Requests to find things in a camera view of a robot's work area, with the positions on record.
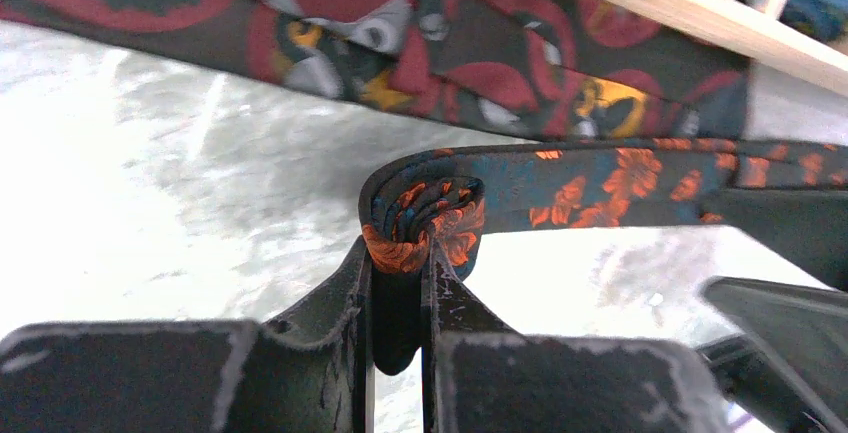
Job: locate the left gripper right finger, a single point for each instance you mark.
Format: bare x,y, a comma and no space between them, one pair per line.
480,375

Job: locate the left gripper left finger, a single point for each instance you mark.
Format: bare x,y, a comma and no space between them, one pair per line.
309,369

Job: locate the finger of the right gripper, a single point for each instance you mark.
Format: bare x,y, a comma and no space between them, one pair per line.
807,227
788,365

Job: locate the orange floral dark tie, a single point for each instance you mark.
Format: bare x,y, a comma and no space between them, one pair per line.
451,198

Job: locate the red patterned dark tie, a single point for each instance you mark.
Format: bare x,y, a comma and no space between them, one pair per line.
537,69

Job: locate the wooden compartment tray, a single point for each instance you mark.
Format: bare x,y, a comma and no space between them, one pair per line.
752,33

